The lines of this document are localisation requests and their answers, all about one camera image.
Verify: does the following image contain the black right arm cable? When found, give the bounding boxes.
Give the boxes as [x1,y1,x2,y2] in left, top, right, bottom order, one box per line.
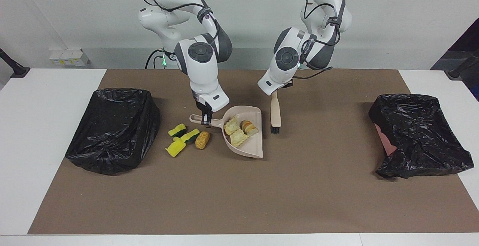
[126,0,222,48]

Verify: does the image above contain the beige plastic dustpan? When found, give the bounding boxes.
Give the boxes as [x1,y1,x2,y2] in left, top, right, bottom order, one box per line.
[189,105,263,159]

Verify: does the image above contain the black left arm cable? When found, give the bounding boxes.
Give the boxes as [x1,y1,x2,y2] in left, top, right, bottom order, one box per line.
[292,0,343,80]

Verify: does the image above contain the black stand pole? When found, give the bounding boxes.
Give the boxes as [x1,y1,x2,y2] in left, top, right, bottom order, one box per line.
[0,48,31,78]
[445,49,479,81]

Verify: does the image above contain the striped croissant piece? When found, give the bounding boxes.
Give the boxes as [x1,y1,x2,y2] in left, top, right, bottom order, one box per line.
[241,120,259,137]
[224,117,241,136]

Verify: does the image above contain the beige hand brush black bristles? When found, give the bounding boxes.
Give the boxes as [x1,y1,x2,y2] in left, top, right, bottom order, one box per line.
[270,91,281,134]

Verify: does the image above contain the white wall socket box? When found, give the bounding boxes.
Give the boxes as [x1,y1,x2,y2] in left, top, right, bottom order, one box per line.
[49,48,90,67]

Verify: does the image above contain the brown round bun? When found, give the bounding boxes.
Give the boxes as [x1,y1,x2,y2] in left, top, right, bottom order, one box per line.
[195,131,211,150]

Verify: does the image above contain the pale bread chunk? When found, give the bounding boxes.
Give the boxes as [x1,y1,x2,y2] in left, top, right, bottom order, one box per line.
[229,129,250,148]

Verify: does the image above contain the black bag lined pink bin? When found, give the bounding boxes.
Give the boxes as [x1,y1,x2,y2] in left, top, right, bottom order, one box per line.
[368,94,475,180]

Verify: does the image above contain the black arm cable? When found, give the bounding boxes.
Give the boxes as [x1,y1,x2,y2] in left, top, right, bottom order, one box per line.
[292,0,343,80]
[126,0,222,48]

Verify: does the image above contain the black base cable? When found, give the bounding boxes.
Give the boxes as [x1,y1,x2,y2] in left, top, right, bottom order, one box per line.
[145,49,165,69]

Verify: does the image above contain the yellow green sponge piece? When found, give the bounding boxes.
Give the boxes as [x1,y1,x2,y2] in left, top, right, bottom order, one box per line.
[165,140,187,158]
[168,124,187,138]
[181,129,200,144]

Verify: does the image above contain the brown paper table mat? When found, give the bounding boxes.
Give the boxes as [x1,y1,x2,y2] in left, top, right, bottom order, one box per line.
[27,69,479,235]

